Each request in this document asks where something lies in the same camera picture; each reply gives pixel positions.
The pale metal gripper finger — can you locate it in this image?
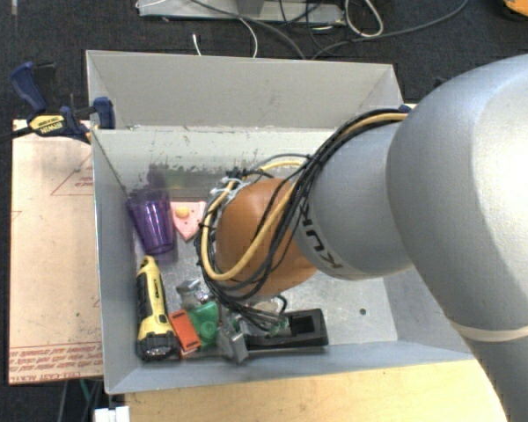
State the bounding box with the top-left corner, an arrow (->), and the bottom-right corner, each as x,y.
216,321 -> 251,365
175,279 -> 211,311

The green plastic toy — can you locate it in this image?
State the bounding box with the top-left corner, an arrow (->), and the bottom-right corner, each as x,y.
186,300 -> 222,349

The orange flat block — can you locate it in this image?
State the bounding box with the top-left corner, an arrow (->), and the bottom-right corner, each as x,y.
167,309 -> 203,355

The yellow and black flashlight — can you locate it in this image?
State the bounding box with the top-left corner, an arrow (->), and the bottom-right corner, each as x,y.
134,255 -> 182,362

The pink triangular toy food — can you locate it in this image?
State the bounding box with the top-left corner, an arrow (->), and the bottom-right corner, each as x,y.
170,200 -> 209,243

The black stapler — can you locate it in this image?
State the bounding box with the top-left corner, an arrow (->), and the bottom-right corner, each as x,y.
241,308 -> 330,352

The purple plastic cup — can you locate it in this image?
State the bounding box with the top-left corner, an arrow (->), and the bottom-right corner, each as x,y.
126,189 -> 178,257

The brown cardboard board red print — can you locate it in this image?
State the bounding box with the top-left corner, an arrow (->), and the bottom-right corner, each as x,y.
8,119 -> 105,386

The grey metal bin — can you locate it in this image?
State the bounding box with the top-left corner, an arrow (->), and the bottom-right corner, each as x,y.
85,49 -> 477,396

